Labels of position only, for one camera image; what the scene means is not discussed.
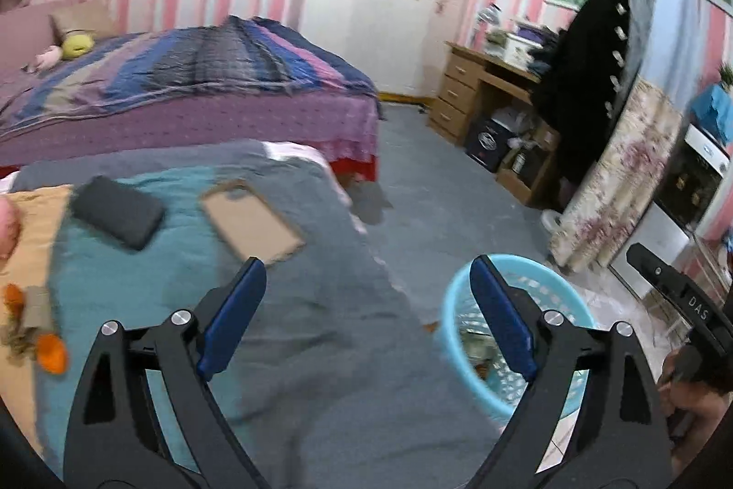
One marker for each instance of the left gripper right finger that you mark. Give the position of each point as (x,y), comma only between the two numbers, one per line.
(620,436)

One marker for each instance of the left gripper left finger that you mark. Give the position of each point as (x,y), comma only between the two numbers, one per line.
(144,416)

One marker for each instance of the light blue trash basket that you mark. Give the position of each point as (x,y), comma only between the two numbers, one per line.
(486,332)

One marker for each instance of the person's right hand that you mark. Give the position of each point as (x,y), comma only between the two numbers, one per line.
(706,404)

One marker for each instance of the dried leaves scrap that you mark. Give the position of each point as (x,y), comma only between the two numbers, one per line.
(19,342)

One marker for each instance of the teal towel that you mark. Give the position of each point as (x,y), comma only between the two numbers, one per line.
(93,278)

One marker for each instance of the floral curtain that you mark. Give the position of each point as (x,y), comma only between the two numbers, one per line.
(613,199)

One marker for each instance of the small orange peel piece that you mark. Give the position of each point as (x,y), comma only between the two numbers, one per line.
(14,299)

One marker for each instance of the white appliance cabinet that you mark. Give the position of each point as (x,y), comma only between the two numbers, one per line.
(681,200)

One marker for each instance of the grey blanket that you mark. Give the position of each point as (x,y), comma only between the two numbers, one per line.
(335,384)

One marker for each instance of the black wallet case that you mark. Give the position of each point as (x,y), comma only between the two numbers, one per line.
(121,211)

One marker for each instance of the pink piggy bank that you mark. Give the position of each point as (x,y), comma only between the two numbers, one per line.
(10,226)

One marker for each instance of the orange cloth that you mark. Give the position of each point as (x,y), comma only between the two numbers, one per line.
(42,211)

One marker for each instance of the tan phone case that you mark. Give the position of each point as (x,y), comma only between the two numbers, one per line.
(248,223)

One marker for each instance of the black hanging coat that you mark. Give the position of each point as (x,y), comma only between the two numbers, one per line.
(588,81)

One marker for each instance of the black box under desk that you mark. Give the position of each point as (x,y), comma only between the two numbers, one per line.
(487,143)

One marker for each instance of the wooden desk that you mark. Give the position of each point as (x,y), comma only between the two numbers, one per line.
(475,85)

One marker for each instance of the purple bed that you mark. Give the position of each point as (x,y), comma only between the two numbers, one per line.
(343,127)

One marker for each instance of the pink plush toy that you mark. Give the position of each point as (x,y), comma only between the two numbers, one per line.
(45,60)

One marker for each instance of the yellow plush toy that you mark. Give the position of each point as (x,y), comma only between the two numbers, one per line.
(76,44)

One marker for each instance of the striped purple blue quilt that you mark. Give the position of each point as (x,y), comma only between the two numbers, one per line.
(246,57)

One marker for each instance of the tan pillow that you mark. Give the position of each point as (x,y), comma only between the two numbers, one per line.
(89,17)

